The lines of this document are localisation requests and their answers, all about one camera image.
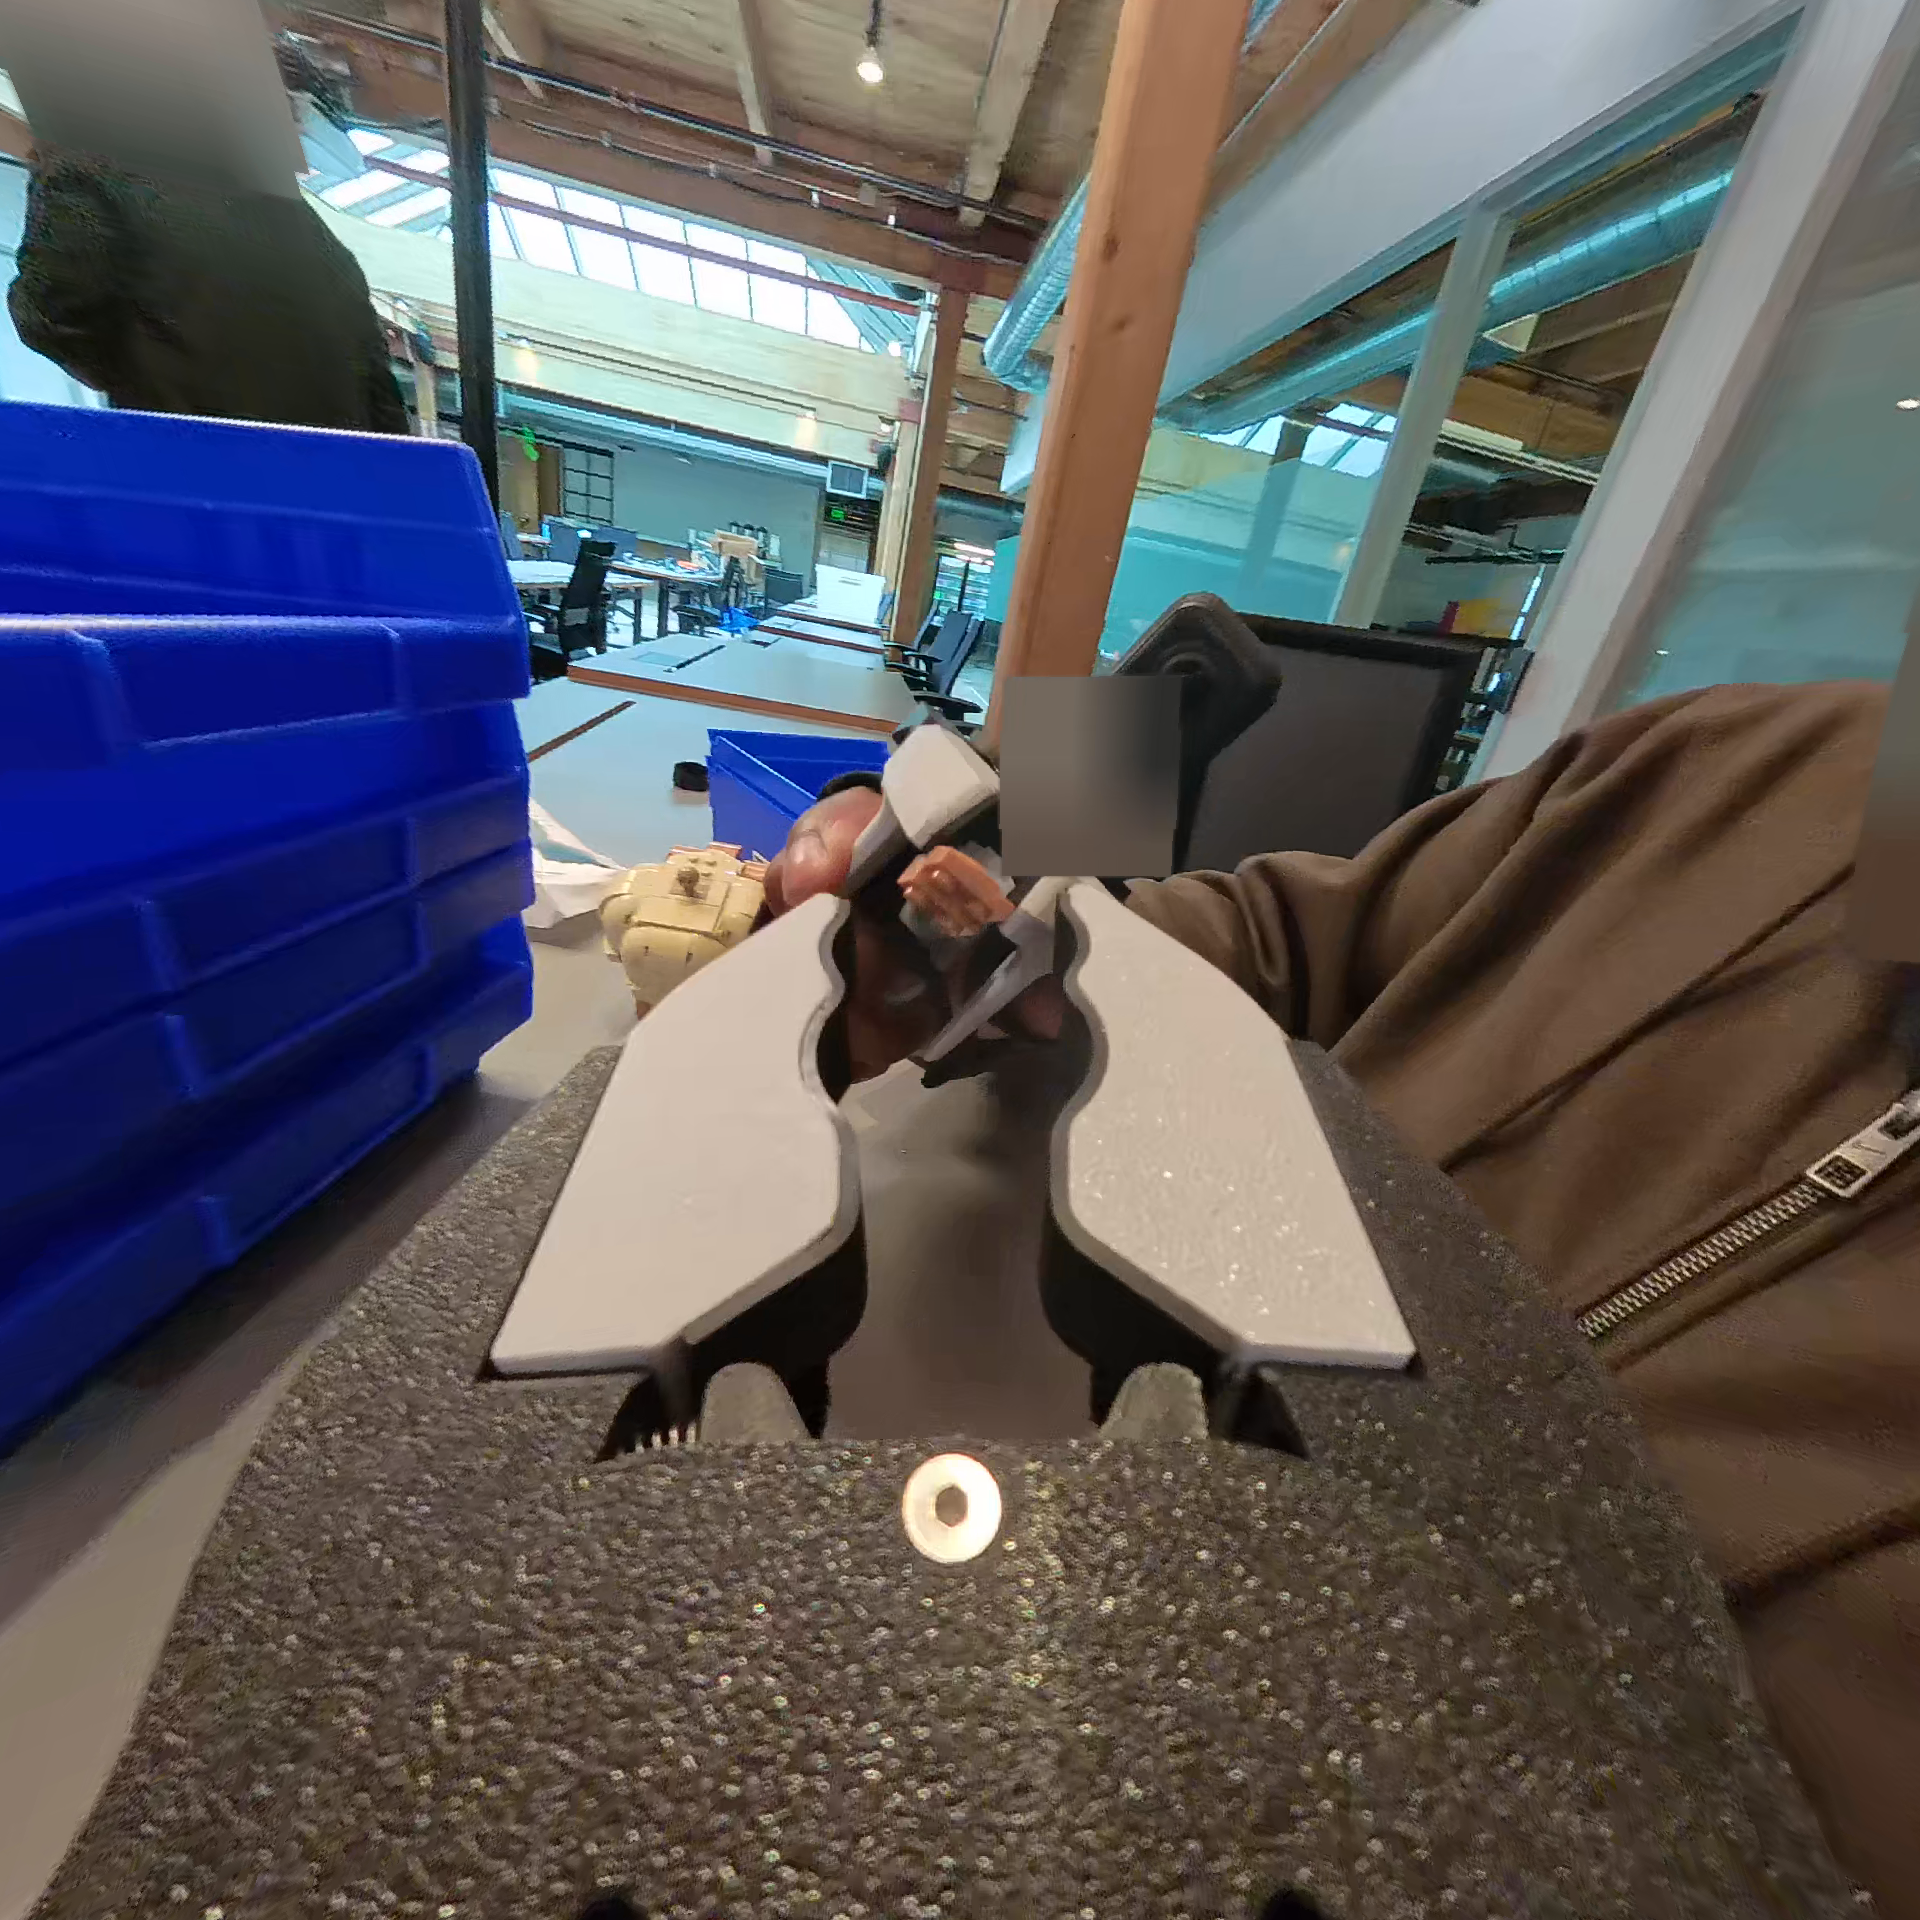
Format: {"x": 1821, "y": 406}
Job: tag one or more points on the large black screen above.
{"x": 1352, "y": 750}

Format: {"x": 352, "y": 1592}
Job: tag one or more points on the small blue storage bin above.
{"x": 780, "y": 786}

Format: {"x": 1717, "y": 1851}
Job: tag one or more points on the grey desk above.
{"x": 271, "y": 1410}

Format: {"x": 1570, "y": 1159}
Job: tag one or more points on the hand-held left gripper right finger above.
{"x": 1231, "y": 1171}

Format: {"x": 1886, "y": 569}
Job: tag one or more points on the long wooden table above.
{"x": 750, "y": 685}

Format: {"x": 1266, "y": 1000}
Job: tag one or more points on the wooden pillar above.
{"x": 1117, "y": 333}
{"x": 930, "y": 481}

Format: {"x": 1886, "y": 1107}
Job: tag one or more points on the black office chair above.
{"x": 942, "y": 667}
{"x": 573, "y": 601}

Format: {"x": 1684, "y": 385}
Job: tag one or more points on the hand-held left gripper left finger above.
{"x": 674, "y": 1186}

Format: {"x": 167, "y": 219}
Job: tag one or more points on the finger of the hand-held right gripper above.
{"x": 937, "y": 786}
{"x": 997, "y": 990}

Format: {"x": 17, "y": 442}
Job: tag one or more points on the torn white paper bag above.
{"x": 573, "y": 871}

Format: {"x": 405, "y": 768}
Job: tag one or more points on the tan brown brick toy figure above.
{"x": 684, "y": 915}

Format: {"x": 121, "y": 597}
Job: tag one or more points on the small orange brick assembly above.
{"x": 960, "y": 890}

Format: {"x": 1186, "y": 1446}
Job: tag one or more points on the person's right hand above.
{"x": 825, "y": 855}

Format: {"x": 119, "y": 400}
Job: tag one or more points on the person's brown jacket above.
{"x": 1622, "y": 1082}

